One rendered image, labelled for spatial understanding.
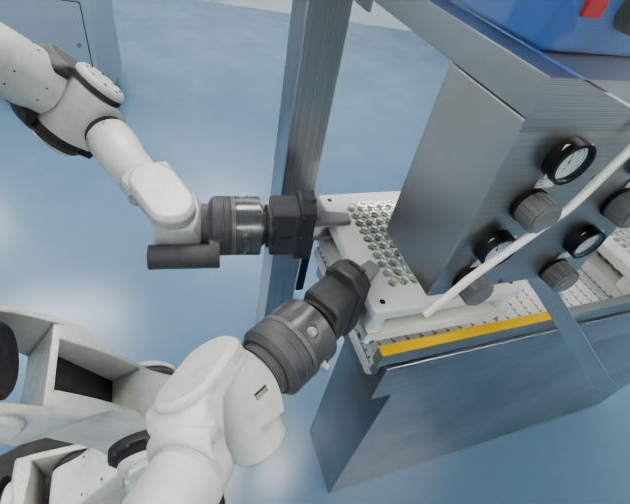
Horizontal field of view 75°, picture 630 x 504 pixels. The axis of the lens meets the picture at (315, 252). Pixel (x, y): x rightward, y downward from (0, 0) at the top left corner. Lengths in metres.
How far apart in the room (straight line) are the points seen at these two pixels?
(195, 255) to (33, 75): 0.33
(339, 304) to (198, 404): 0.20
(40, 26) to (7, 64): 2.27
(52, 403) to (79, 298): 1.22
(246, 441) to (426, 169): 0.32
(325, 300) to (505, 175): 0.24
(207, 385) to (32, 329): 0.42
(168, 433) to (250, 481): 1.09
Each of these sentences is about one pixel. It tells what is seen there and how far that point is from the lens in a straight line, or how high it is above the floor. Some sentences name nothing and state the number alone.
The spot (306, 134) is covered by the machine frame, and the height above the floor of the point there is 1.10.
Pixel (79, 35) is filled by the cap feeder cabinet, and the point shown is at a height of 0.45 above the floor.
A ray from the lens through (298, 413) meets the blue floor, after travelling 1.55.
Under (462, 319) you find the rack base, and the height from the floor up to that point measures 0.95.
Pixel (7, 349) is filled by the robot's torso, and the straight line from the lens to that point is 0.70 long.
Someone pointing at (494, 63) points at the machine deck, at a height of 1.31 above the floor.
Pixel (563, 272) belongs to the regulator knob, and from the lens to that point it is 0.52.
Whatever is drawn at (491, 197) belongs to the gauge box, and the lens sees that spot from 0.37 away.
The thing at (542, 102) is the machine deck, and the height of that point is 1.31.
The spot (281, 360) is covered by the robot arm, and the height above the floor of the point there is 1.02.
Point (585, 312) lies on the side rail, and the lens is 0.86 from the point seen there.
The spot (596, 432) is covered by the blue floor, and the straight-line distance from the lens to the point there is 2.04.
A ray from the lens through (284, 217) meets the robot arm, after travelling 0.59.
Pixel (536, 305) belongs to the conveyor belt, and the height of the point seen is 0.88.
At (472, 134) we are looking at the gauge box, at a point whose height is 1.26.
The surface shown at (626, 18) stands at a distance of 0.22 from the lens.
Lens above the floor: 1.40
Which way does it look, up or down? 44 degrees down
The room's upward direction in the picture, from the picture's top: 13 degrees clockwise
